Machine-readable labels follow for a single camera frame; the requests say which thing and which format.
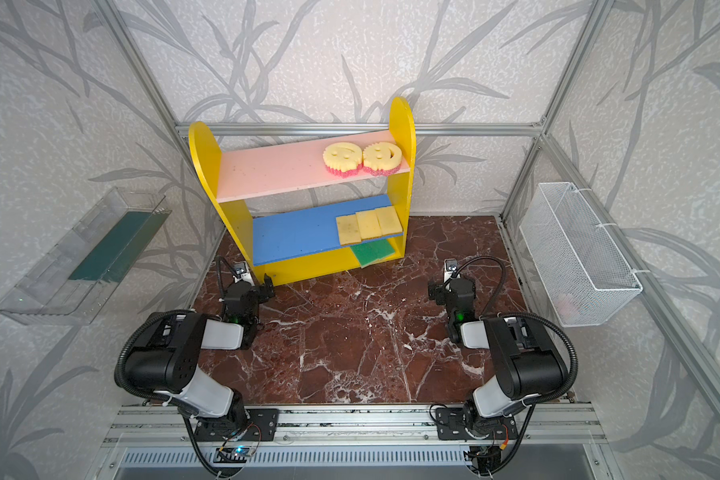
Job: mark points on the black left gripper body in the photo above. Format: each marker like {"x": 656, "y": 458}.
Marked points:
{"x": 252, "y": 291}

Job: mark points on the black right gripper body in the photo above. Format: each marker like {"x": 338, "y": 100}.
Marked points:
{"x": 451, "y": 291}

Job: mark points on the yellow sponge green scourer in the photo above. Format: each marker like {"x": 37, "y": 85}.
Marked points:
{"x": 372, "y": 252}

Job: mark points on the yellow smiley face sponge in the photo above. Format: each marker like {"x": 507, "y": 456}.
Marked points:
{"x": 343, "y": 159}

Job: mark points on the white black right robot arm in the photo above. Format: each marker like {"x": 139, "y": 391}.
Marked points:
{"x": 533, "y": 362}

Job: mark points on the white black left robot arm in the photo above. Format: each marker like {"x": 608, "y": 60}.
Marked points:
{"x": 160, "y": 360}

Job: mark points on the yellow pink blue wooden shelf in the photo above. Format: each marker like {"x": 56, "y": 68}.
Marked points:
{"x": 279, "y": 203}

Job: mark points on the green scouring pad in bin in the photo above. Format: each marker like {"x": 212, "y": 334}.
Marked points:
{"x": 112, "y": 258}

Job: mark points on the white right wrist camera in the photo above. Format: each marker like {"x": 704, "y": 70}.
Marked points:
{"x": 450, "y": 267}

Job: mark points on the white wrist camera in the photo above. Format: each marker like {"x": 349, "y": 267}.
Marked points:
{"x": 242, "y": 273}
{"x": 450, "y": 267}

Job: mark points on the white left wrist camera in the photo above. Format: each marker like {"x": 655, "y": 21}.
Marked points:
{"x": 242, "y": 273}

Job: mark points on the white wire mesh basket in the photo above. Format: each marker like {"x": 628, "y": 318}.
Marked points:
{"x": 585, "y": 275}

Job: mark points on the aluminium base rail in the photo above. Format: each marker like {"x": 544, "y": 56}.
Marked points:
{"x": 347, "y": 435}

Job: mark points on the clear plastic wall bin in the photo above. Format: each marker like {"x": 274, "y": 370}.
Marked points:
{"x": 71, "y": 283}

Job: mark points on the aluminium frame profiles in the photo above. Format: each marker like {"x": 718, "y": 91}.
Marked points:
{"x": 696, "y": 359}

